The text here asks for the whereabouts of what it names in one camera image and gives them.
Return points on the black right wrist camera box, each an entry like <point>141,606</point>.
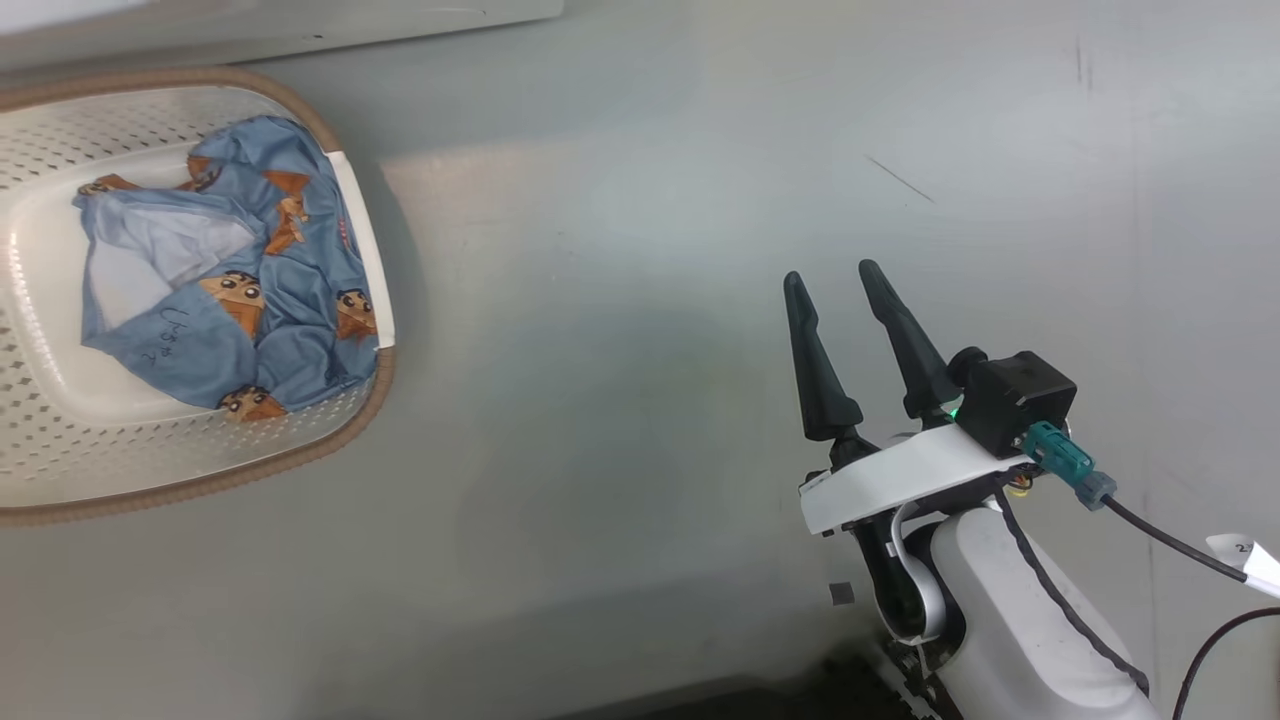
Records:
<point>1015,400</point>

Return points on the blue cartoon print garment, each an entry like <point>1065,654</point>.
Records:
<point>200,340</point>

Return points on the white washing machine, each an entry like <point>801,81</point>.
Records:
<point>250,25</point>

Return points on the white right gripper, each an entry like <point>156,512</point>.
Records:
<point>900,480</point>

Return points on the cream perforated laundry basket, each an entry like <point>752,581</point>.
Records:
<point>60,440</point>

